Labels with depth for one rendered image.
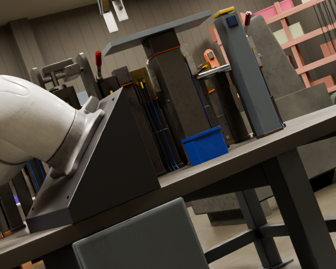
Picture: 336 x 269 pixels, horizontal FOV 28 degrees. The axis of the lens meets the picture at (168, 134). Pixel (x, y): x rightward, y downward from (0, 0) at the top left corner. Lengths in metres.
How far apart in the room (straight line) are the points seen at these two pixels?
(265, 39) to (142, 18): 4.35
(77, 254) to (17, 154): 0.31
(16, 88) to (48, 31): 9.49
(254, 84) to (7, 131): 1.01
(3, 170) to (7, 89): 0.23
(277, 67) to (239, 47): 5.46
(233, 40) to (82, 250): 1.08
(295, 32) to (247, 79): 9.17
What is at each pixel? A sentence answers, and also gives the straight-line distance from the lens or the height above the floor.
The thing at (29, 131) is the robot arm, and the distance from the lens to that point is 1.60.
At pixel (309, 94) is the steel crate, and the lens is 5.70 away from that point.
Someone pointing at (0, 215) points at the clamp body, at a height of 0.77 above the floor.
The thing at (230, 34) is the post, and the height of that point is 1.07.
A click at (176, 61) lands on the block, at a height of 1.04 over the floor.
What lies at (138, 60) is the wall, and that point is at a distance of 11.51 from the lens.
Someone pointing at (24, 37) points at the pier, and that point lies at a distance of 10.78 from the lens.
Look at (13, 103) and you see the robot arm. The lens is 1.60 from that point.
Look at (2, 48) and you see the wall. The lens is 10.81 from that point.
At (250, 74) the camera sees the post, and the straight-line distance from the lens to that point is 2.33.
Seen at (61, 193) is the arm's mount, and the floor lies 0.77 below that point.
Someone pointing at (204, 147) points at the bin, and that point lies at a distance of 2.10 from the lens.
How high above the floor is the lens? 0.78
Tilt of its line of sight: 1 degrees up
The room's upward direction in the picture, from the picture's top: 21 degrees counter-clockwise
